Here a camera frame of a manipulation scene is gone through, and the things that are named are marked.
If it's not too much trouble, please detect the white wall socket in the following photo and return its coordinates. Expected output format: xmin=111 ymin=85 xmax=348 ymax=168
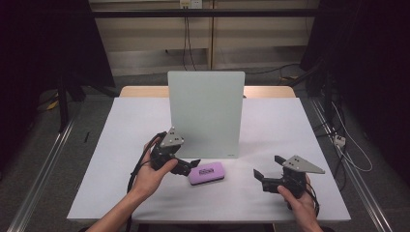
xmin=179 ymin=0 xmax=203 ymax=10

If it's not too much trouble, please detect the black floor cable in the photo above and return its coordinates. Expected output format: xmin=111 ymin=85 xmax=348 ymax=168
xmin=245 ymin=62 xmax=301 ymax=76

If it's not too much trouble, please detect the black wall cable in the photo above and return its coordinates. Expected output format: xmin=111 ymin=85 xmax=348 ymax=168
xmin=182 ymin=15 xmax=189 ymax=72
xmin=186 ymin=15 xmax=198 ymax=72

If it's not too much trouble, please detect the yellow floor tape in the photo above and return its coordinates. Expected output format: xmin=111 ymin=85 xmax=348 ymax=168
xmin=44 ymin=93 xmax=61 ymax=111

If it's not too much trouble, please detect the white power adapter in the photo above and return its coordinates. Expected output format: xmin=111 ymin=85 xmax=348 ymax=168
xmin=333 ymin=134 xmax=347 ymax=149

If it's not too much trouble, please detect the purple whiteboard eraser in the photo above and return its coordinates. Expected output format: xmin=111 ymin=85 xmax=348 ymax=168
xmin=188 ymin=161 xmax=226 ymax=187

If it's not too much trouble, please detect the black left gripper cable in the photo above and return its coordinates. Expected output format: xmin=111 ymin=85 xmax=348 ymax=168
xmin=125 ymin=130 xmax=168 ymax=232

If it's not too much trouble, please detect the person's left hand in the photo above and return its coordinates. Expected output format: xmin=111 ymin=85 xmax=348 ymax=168
xmin=130 ymin=136 xmax=179 ymax=203

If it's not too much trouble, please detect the person's right hand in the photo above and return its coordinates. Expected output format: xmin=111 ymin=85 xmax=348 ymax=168
xmin=277 ymin=175 xmax=321 ymax=230

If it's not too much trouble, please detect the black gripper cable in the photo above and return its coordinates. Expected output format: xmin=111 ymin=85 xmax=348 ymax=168
xmin=125 ymin=130 xmax=168 ymax=232
xmin=304 ymin=181 xmax=321 ymax=218

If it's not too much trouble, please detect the black curtain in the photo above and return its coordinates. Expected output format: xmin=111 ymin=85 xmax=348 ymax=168
xmin=0 ymin=0 xmax=116 ymax=177
xmin=299 ymin=0 xmax=410 ymax=187

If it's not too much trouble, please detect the black metal stand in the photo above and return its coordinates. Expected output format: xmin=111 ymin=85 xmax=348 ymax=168
xmin=286 ymin=57 xmax=337 ymax=125
xmin=55 ymin=62 xmax=87 ymax=133

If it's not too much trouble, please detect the white whiteboard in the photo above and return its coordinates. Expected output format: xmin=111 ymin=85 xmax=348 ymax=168
xmin=167 ymin=71 xmax=246 ymax=160

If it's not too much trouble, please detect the metal floor rail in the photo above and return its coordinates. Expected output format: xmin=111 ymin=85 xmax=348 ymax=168
xmin=308 ymin=96 xmax=395 ymax=232
xmin=6 ymin=119 xmax=77 ymax=232

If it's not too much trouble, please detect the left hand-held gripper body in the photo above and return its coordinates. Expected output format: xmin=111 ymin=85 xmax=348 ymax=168
xmin=149 ymin=126 xmax=193 ymax=177

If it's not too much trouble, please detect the wooden table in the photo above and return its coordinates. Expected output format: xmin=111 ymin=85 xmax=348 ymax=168
xmin=119 ymin=85 xmax=297 ymax=99

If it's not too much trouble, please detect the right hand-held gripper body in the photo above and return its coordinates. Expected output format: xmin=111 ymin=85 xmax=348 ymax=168
xmin=260 ymin=155 xmax=326 ymax=199

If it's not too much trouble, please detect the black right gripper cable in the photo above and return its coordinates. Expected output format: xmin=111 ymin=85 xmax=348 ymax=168
xmin=304 ymin=181 xmax=321 ymax=218

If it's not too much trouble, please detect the black horizontal bar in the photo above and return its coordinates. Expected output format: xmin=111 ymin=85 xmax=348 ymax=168
xmin=91 ymin=8 xmax=323 ymax=18

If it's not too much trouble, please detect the white floor cable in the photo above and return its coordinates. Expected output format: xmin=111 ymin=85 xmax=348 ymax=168
xmin=331 ymin=101 xmax=374 ymax=173

